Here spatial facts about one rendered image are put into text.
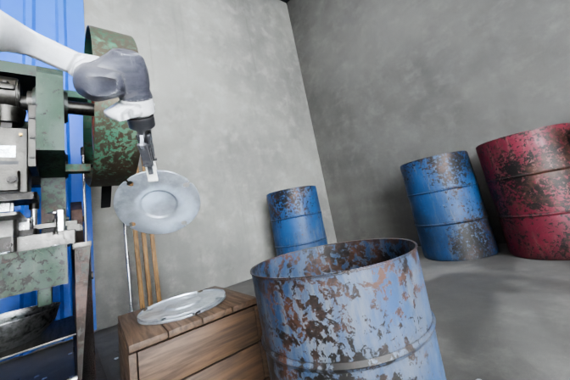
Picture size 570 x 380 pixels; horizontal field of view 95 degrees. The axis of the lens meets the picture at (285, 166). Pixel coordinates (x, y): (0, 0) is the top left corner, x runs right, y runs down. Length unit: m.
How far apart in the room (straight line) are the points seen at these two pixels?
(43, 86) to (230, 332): 1.33
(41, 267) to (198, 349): 0.69
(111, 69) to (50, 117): 0.78
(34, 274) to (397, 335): 1.20
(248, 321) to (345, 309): 0.50
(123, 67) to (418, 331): 0.91
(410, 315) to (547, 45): 2.89
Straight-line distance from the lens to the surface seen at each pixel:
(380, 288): 0.56
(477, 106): 3.25
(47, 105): 1.62
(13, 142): 1.60
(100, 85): 0.85
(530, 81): 3.20
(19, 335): 1.49
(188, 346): 0.93
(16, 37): 0.92
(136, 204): 1.09
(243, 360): 1.02
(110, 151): 1.41
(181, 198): 1.07
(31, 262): 1.36
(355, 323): 0.56
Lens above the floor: 0.59
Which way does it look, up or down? 11 degrees up
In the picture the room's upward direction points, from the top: 10 degrees counter-clockwise
